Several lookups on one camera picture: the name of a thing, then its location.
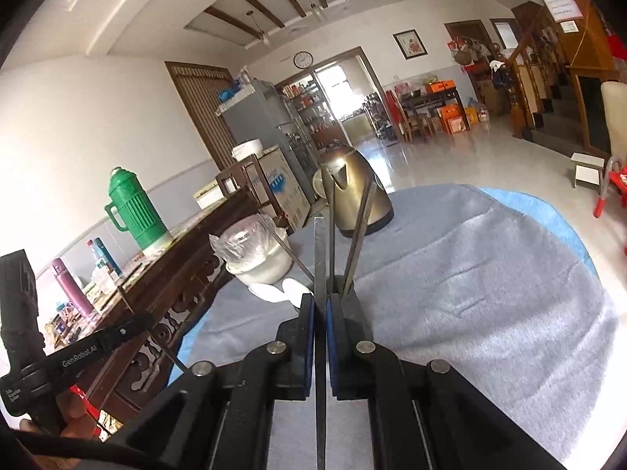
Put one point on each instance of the shelf with bottles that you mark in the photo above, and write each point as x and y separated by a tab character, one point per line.
308	107

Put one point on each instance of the dark wooden chair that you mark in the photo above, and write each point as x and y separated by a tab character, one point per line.
245	176

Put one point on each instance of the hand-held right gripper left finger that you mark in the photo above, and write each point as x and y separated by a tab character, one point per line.
308	347

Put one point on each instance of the white spoon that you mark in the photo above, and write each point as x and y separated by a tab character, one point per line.
289	290

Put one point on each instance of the blue and white cardboard box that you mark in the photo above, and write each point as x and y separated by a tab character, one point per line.
279	181

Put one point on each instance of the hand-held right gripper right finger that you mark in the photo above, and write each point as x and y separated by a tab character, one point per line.
333	347

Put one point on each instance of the white step stool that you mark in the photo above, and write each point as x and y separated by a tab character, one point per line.
588	169

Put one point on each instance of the round wall clock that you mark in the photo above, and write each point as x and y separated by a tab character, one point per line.
303	59

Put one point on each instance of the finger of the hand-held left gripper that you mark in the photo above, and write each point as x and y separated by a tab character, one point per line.
98	339

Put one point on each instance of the framed picture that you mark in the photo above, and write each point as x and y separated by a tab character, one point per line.
410	45

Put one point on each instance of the wooden side table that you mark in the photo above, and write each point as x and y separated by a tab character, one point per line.
431	100

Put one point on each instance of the brown slatted door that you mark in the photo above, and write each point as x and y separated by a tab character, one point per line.
196	107

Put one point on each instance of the red plastic chair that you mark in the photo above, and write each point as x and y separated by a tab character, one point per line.
610	186

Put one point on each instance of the green thermos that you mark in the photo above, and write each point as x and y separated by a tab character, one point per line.
134	210

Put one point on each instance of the person's left hand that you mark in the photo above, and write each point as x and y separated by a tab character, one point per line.
73	413

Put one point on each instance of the pink bottle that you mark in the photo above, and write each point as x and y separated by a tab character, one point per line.
72	289

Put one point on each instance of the plastic-covered white bowl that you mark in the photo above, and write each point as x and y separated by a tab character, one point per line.
254	254

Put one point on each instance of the blue bottle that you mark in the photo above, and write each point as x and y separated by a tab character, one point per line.
103	254

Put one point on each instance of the carved wooden sideboard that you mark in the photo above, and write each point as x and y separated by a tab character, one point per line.
161	279

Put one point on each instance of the stainless steel electric kettle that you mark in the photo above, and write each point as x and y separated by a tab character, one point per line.
374	200

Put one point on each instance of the grey cloth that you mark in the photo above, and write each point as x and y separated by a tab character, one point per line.
465	303

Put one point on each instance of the grey refrigerator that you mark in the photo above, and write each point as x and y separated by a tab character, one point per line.
250	117

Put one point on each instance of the blue tablecloth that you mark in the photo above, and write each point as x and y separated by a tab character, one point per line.
539	205

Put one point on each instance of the wooden staircase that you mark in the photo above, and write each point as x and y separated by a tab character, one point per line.
553	98

